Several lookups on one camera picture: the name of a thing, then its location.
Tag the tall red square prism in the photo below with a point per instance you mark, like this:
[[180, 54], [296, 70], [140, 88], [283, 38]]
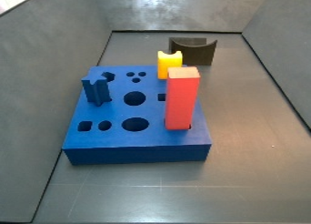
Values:
[[181, 88]]

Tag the blue shape sorter block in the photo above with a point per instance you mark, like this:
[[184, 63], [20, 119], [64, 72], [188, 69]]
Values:
[[123, 130]]

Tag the blue star prism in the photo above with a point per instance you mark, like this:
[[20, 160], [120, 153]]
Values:
[[96, 89]]

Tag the yellow notched block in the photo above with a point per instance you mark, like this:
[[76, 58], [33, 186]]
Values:
[[165, 61]]

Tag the black curved holder stand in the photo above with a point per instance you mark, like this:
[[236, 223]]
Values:
[[197, 51]]

